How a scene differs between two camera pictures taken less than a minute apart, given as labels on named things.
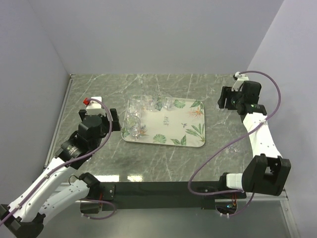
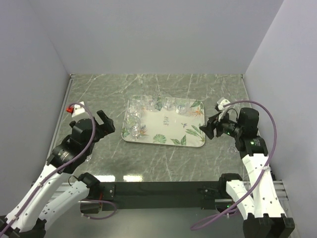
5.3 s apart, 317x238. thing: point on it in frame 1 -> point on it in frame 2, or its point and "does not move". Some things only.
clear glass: x=232 y=150 -> x=182 y=105
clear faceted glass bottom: x=132 y=126 does not move
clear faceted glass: x=149 y=102 does not move
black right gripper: x=226 y=93 -> x=209 y=128
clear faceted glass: x=133 y=107 does not move
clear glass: x=89 y=159 does not move
